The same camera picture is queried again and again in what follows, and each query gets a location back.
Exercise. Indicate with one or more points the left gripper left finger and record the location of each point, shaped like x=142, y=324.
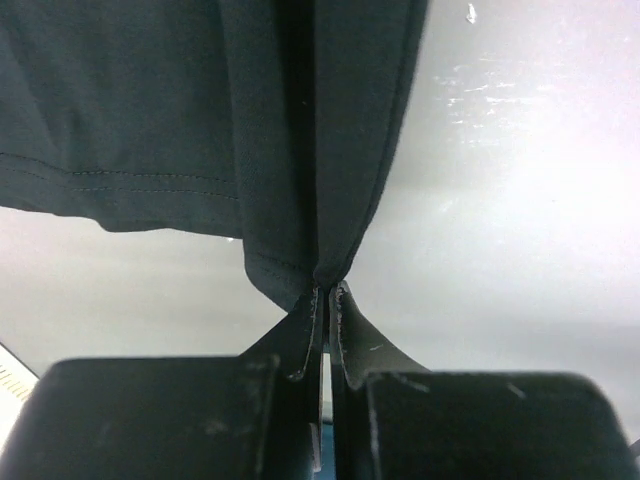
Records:
x=257, y=415

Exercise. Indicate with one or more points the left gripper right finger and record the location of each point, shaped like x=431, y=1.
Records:
x=395, y=419

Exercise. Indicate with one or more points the black t shirt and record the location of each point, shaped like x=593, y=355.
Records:
x=274, y=122

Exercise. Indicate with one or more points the white cable duct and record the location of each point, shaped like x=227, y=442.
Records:
x=16, y=379

